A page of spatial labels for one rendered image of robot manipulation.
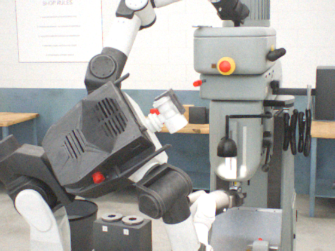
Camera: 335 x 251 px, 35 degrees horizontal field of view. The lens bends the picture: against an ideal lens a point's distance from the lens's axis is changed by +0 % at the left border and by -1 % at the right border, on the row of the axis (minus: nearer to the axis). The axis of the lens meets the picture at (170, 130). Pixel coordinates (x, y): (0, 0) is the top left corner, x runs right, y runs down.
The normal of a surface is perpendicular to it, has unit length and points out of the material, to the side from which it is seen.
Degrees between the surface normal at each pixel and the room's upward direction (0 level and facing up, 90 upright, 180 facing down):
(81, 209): 86
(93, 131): 75
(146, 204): 108
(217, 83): 90
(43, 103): 90
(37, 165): 90
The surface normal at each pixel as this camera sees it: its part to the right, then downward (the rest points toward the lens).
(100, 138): -0.47, -0.11
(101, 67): 0.01, -0.31
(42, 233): 0.01, 0.18
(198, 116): -0.33, 0.18
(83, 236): 0.67, 0.18
